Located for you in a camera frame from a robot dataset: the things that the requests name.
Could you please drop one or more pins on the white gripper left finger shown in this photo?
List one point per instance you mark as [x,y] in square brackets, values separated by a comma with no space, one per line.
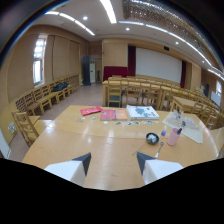
[70,169]

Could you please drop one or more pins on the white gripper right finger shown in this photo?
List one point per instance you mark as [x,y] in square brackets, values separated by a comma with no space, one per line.
[156,168]

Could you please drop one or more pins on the metal spoon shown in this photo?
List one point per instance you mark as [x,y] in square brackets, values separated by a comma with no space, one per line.
[159,149]

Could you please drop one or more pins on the black bowl with white bits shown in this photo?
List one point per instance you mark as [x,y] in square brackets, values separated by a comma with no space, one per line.
[152,138]

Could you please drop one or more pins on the pink cup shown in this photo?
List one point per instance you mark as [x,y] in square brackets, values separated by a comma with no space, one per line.
[173,137]

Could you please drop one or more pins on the small purple block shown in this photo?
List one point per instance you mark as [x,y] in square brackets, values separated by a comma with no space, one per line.
[163,133]

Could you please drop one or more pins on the black pen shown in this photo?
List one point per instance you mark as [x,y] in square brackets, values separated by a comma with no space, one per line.
[180,128]

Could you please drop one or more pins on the small round badge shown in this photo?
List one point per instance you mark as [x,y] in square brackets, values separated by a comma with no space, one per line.
[118,123]
[128,123]
[149,122]
[136,122]

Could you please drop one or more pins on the beige printed paper sheet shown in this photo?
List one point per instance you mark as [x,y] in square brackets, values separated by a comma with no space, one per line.
[186,126]

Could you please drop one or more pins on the clear round disc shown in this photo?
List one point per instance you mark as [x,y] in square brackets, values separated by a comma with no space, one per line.
[94,117]

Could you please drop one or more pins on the white book with dark print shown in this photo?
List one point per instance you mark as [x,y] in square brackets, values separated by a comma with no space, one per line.
[142,112]

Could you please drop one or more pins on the red flat packet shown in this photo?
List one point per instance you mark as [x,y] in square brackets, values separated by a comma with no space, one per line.
[90,110]

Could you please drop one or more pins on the orange book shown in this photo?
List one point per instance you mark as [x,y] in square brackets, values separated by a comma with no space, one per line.
[121,114]

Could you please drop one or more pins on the red book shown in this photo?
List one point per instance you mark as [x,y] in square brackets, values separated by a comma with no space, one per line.
[108,114]

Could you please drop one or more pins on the row of wooden chairs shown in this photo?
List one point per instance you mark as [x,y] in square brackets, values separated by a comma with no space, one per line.
[46,95]

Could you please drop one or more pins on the long wooden desk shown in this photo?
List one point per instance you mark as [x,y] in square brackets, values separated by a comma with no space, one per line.
[143,90]

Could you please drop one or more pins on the dark bag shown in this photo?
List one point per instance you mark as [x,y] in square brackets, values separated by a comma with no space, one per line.
[60,87]

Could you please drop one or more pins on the wooden chair with blue seat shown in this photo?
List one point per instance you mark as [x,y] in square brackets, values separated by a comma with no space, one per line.
[114,93]

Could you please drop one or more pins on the black tall cabinet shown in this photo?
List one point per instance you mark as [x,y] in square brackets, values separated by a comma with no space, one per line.
[86,70]

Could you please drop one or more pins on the white projection screen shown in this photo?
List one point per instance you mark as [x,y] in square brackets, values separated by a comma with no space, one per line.
[158,65]

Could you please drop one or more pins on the red cloth covered table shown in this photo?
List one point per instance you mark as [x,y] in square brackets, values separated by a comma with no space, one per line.
[115,72]

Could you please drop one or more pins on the dark red curtain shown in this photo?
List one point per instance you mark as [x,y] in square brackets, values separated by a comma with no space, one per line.
[131,61]

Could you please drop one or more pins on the window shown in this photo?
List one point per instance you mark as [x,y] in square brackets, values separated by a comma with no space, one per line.
[38,60]

